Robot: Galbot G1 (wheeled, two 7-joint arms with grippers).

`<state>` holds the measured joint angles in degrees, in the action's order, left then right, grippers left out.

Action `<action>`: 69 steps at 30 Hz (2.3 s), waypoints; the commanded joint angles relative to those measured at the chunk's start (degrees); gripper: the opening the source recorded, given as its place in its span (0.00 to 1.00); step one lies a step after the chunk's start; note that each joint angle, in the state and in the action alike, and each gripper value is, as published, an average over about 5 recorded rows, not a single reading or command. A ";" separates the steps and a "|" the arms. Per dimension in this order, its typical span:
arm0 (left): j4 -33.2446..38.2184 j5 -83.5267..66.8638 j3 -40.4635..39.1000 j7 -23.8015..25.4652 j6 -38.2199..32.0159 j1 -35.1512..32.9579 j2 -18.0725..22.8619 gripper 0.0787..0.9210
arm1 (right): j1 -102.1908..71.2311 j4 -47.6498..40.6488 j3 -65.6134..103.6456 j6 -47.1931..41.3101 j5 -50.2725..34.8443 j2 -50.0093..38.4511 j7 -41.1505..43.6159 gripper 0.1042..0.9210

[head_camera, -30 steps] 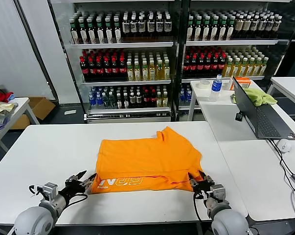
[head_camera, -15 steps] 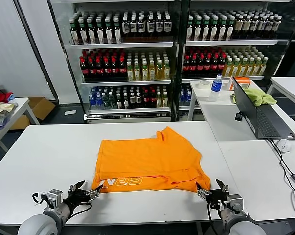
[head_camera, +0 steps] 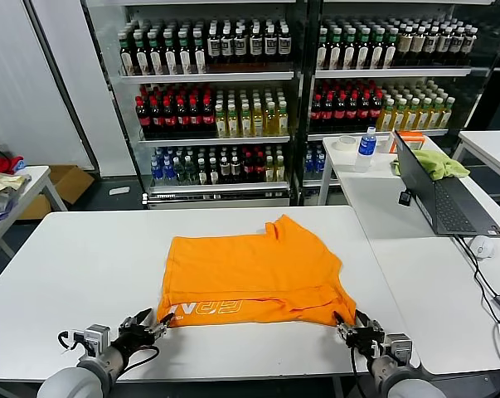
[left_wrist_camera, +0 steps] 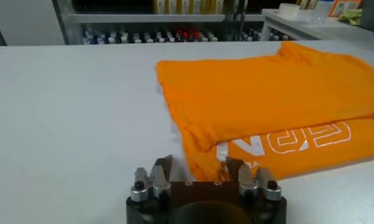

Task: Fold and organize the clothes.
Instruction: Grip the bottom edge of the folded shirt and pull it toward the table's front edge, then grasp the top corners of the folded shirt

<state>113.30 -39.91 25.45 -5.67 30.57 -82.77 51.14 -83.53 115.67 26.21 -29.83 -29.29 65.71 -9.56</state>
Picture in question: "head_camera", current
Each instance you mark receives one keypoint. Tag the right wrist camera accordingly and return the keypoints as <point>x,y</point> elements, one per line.
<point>399,348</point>

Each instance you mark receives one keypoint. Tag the orange t-shirt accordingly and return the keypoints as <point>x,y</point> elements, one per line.
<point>253,269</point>

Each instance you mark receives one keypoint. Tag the orange box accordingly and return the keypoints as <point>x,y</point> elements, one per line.
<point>413,139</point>

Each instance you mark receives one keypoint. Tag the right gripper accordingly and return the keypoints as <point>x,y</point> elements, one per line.
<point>365,342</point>

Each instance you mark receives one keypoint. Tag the small dark drink bottle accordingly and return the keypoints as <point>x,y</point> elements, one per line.
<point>235,169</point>
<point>224,170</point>
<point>213,172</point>
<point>202,173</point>

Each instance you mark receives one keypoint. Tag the black laptop adapter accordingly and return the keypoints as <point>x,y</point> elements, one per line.
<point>405,198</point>

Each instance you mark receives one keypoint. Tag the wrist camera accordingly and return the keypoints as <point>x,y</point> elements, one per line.
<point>96,338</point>
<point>399,348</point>

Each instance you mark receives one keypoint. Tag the small yellow juice bottle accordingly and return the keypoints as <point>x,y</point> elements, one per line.
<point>279,169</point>
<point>269,170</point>

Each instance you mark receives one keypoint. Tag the glass door drinks cabinet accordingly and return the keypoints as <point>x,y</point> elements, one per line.
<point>399,72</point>
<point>233,76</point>

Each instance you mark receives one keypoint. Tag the white metal leg table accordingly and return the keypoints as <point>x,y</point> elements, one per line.
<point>36,176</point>
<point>336,163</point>
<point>492,151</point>

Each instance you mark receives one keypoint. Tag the black label tea bottle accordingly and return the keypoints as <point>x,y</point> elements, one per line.
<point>240,45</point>
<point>270,43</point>
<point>226,45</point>
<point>213,45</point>
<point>255,44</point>
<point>284,43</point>

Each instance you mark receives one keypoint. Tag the small red cap cola bottle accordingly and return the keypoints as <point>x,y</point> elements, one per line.
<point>259,168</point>
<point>248,168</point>

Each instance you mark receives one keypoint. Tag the green cloth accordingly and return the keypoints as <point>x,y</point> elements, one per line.
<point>438,163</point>

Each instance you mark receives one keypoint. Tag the small green drink bottle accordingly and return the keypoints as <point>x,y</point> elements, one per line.
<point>179,172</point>
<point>190,172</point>

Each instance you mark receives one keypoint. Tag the dark grey laptop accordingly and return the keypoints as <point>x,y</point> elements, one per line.
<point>452,207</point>

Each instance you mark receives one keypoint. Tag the red cloth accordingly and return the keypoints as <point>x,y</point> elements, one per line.
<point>3,163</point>

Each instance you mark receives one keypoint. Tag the blue label water bottle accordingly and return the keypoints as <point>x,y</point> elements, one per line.
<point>365,149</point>

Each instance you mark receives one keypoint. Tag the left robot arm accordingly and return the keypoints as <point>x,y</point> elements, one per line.
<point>67,385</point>

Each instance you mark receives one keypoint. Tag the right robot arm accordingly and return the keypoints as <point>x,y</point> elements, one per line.
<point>403,387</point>

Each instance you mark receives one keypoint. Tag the white tape roll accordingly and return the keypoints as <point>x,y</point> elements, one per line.
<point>346,148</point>

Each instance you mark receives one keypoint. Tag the green cap tea bottle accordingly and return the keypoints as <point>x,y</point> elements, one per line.
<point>126,58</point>
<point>336,51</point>
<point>169,56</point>
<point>322,51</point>
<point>390,50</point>
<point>141,58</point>
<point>155,57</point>
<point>349,51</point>
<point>362,51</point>
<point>377,51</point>
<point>199,55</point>
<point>184,56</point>

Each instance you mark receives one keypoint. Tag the small blue water bottle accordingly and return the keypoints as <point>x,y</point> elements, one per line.
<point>319,163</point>
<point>168,173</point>
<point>156,174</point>
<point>308,163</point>

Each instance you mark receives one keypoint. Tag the white paper sheet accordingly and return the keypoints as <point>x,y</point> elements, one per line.
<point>119,190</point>

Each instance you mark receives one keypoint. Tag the beige cloth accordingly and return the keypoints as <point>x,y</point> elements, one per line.
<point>1,180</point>

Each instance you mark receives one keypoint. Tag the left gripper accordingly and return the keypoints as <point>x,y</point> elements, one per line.
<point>135,336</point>

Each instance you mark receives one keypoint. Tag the beige label tea bottle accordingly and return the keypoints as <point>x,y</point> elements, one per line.
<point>430,45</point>
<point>455,45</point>
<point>468,45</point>
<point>404,45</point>
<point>418,45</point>
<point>443,45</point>

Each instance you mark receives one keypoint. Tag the cardboard box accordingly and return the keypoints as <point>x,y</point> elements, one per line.
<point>69,182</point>

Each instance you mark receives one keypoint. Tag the white computer mouse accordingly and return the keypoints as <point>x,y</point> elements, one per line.
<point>483,248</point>

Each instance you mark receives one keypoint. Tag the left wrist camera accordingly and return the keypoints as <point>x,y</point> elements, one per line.
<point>96,338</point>

